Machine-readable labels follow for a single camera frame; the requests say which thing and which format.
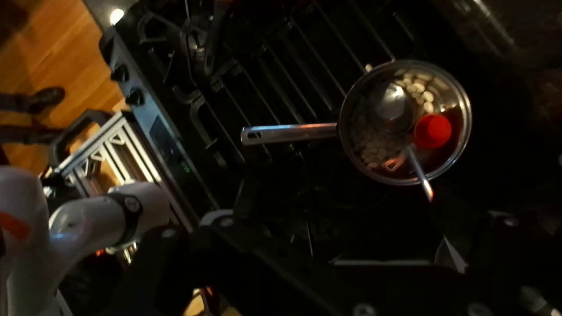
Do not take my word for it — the black stove knob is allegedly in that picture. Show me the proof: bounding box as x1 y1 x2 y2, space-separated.
124 87 145 110
108 62 131 85

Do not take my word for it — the red tomato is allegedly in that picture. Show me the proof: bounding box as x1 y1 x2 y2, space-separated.
412 113 454 152

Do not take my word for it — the black gas stove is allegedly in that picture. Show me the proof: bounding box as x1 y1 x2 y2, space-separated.
96 0 562 261

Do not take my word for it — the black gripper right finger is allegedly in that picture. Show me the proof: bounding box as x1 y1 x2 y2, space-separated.
461 212 532 316

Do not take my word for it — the white beans heap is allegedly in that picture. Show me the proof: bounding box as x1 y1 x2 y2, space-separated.
393 73 438 115

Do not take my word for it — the steel saucepan with handle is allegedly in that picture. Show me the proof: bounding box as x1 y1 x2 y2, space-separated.
238 59 474 189

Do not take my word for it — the black tripod leg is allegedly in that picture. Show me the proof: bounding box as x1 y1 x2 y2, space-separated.
0 126 63 147
0 87 66 117

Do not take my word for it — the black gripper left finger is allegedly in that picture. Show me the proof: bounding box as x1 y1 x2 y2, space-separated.
112 226 194 316

